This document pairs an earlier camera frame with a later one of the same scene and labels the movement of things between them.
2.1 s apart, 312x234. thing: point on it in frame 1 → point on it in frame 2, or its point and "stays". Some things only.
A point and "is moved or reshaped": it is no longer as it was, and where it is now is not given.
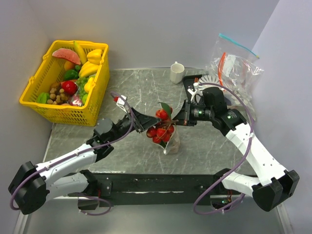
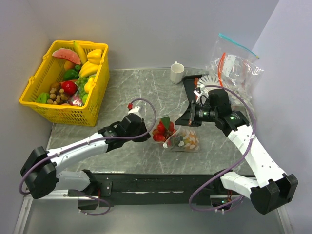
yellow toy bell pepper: (94, 56) stays
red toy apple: (69, 87) stays
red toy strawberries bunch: (161, 132) is moved or reshaped
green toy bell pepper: (71, 74) stays
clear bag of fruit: (164, 133) is moved or reshaped
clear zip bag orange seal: (236, 76) stays
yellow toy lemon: (90, 85) stays
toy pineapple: (175, 145) → (188, 139)
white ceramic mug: (176, 71) stays
